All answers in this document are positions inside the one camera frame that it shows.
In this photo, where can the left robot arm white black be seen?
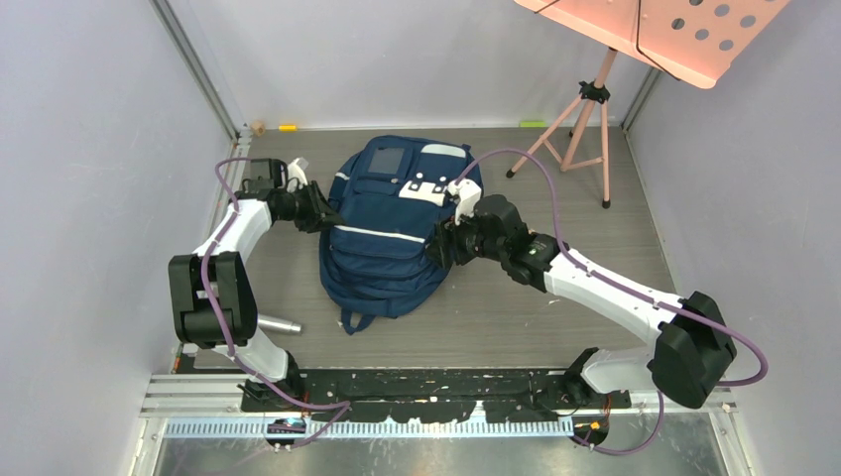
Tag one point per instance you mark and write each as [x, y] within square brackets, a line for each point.
[212, 299]

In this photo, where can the silver metal bottle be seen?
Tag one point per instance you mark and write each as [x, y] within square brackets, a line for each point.
[276, 324]

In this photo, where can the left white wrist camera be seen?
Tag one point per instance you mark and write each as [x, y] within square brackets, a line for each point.
[297, 178]

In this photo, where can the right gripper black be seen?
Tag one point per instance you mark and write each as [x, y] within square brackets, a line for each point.
[446, 234]

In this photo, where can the navy blue backpack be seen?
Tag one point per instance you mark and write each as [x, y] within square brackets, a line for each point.
[390, 197]

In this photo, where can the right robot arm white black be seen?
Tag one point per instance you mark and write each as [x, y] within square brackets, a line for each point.
[685, 351]

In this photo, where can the small wooden block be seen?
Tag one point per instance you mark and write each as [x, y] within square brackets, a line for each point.
[258, 128]

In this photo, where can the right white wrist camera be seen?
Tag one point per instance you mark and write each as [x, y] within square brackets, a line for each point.
[466, 193]

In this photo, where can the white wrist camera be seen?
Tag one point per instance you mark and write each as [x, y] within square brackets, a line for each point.
[466, 193]
[297, 178]

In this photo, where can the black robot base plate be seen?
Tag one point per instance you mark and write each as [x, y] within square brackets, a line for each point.
[437, 395]

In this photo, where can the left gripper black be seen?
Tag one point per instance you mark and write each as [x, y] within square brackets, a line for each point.
[321, 215]

